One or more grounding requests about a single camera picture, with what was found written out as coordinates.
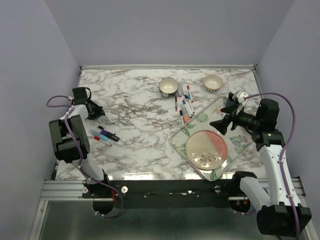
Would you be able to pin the black capped white marker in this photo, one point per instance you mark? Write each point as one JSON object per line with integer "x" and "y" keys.
{"x": 181, "y": 117}

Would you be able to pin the orange highlighter clear cap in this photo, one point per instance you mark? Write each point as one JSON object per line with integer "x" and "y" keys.
{"x": 185, "y": 115}

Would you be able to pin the green tipped white marker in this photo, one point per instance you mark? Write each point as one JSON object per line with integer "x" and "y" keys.
{"x": 185, "y": 93}

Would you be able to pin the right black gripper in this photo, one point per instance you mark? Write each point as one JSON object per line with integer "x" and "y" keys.
{"x": 222, "y": 124}

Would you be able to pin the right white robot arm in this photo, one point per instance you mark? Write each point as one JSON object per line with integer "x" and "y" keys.
{"x": 279, "y": 212}

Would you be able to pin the maroon gel pen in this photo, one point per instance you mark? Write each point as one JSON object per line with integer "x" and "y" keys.
{"x": 176, "y": 103}

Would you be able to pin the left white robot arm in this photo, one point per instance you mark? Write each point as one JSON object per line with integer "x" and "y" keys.
{"x": 68, "y": 135}

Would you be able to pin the small black cup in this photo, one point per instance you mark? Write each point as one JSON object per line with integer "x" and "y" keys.
{"x": 229, "y": 101}

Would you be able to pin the blue capped white marker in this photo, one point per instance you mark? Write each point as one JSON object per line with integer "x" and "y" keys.
{"x": 188, "y": 105}

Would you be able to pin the pink and cream plate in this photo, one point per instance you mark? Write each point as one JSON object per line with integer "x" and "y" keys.
{"x": 206, "y": 150}

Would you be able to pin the striped cream bowl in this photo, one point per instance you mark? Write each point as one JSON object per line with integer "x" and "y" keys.
{"x": 212, "y": 83}

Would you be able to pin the red thin marker left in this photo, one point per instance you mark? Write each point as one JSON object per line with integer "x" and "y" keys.
{"x": 102, "y": 141}

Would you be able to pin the floral rectangular tray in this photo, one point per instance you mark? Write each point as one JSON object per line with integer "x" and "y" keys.
{"x": 237, "y": 140}

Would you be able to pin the black mounting base bar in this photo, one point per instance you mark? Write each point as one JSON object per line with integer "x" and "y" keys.
{"x": 161, "y": 194}

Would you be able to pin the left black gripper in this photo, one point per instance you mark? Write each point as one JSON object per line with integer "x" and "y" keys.
{"x": 98, "y": 111}

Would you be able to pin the dark rimmed ceramic bowl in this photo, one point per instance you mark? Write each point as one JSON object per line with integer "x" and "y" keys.
{"x": 168, "y": 87}

